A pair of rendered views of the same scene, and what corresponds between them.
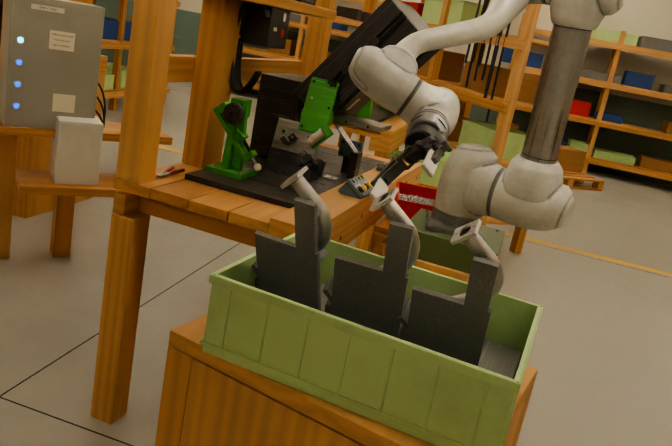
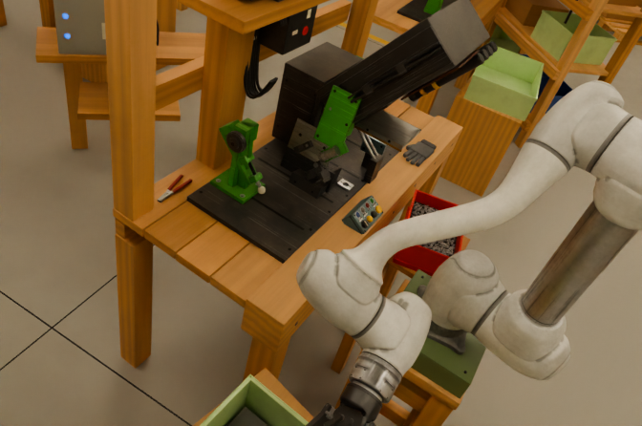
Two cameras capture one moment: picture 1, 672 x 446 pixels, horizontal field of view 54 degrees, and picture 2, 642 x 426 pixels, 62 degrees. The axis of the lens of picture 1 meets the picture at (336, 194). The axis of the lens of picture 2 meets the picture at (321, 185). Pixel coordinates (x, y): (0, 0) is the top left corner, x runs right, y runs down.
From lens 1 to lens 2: 1.13 m
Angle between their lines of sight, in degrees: 25
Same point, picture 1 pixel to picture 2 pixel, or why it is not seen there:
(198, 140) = (209, 145)
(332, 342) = not seen: outside the picture
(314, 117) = (331, 130)
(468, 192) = (455, 313)
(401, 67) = (354, 299)
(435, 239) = not seen: hidden behind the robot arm
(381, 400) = not seen: outside the picture
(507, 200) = (492, 342)
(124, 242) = (128, 260)
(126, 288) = (134, 291)
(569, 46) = (606, 239)
